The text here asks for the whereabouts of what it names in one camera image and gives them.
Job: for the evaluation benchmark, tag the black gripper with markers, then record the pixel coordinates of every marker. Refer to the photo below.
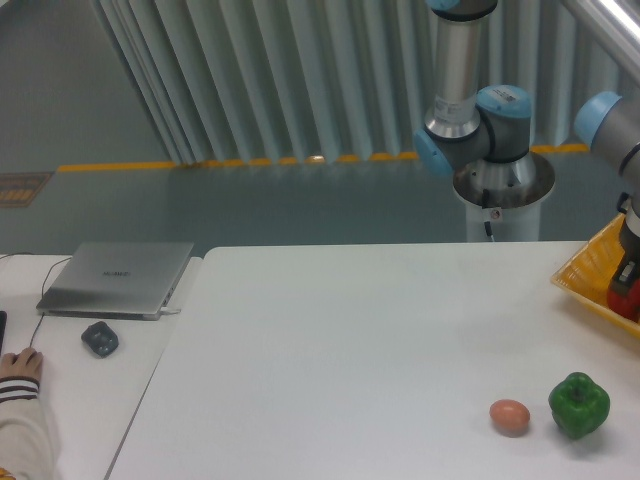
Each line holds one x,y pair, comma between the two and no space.
627,271

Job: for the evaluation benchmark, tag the red pepper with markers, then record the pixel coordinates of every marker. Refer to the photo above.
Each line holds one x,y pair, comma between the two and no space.
624,301

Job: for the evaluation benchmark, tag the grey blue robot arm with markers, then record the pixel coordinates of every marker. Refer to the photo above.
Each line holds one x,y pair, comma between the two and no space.
481,137

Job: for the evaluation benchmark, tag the cream sleeved forearm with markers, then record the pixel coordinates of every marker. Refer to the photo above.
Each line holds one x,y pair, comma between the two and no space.
26,450

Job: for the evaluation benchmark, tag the green bell pepper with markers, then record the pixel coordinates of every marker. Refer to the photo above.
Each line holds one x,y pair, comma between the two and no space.
578,405

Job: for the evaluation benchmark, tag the person's hand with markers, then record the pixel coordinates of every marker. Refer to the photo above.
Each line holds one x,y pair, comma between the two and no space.
28,364

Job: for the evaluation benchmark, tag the yellow plastic basket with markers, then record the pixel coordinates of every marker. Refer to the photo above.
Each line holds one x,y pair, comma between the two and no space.
586,275

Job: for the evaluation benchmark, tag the brown egg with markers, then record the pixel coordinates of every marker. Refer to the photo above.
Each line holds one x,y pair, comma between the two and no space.
510,417

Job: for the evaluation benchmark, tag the silver laptop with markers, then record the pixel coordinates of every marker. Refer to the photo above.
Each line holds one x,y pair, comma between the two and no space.
117,280

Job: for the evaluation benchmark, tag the black small device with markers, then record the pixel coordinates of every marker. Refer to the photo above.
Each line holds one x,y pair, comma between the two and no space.
101,339

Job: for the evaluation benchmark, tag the brown floor mat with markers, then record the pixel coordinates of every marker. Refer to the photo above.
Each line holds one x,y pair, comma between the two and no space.
18,190

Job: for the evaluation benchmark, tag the black keyboard edge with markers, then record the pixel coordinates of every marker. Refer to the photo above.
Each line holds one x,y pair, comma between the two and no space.
3,323

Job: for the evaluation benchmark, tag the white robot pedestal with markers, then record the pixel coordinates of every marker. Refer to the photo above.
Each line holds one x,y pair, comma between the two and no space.
503,202

